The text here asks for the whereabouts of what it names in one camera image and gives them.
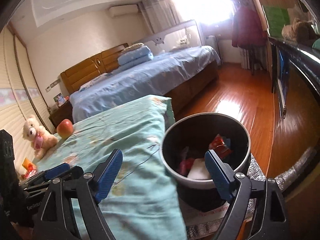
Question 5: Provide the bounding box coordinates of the red yellow apple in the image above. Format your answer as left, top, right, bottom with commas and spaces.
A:
56, 119, 74, 139

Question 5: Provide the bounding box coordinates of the wall switch panel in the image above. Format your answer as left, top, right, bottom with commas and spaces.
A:
45, 79, 61, 92

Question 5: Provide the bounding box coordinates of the silver foil mat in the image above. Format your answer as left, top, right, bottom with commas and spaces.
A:
187, 147, 320, 240

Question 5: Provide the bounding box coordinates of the orange snack wrapper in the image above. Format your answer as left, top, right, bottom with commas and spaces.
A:
25, 163, 37, 178

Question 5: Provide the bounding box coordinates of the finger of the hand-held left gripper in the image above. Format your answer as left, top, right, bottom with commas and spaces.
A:
19, 163, 71, 189
60, 166, 84, 182

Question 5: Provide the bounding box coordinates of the brown stuffed toy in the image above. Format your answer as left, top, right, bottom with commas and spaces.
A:
282, 17, 317, 40

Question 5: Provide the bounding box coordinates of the dark red hanging coat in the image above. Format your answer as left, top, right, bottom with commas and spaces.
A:
231, 5, 268, 48

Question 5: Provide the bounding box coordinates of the flat screen television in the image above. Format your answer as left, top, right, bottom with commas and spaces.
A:
271, 44, 290, 119

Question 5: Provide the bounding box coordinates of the grey bed guard rail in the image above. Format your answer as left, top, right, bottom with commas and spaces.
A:
132, 19, 204, 53

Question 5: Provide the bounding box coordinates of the light green floral tablecloth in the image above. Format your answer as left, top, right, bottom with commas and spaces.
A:
15, 94, 188, 240

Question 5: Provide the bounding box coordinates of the black glossy shelf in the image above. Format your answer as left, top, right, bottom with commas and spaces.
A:
267, 36, 320, 100

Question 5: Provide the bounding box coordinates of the cream sliding wardrobe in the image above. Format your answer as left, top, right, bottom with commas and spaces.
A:
0, 21, 54, 170

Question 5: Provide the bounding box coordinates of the beige teddy bear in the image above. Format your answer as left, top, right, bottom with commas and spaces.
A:
23, 115, 58, 159

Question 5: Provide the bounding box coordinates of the small photo frame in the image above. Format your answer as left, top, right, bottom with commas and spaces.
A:
54, 93, 67, 107

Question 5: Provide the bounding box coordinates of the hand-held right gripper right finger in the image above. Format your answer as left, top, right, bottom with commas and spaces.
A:
204, 149, 292, 240

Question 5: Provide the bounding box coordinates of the bed with blue sheet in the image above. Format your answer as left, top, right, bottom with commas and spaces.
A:
70, 45, 222, 123

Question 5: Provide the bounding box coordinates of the patterned pillow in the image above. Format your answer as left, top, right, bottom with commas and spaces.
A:
121, 43, 145, 53

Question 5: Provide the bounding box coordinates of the dark wooden nightstand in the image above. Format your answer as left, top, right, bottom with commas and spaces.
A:
49, 101, 73, 128

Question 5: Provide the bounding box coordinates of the brown wooden headboard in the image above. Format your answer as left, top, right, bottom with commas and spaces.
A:
61, 44, 129, 95

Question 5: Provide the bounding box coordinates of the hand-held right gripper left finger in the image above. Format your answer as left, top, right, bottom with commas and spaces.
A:
35, 149, 124, 240

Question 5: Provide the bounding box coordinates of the white air conditioner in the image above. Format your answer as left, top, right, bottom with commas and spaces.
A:
108, 4, 139, 18

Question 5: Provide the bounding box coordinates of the folded blue quilt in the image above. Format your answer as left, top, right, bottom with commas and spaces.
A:
117, 45, 153, 69

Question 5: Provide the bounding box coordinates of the grey patterned curtain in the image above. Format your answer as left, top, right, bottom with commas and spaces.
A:
240, 47, 265, 69
137, 0, 185, 30

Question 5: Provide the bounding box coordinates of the black trash bin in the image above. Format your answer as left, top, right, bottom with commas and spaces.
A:
159, 113, 251, 212

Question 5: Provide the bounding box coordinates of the red wrapper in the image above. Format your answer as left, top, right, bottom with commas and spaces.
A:
209, 134, 233, 158

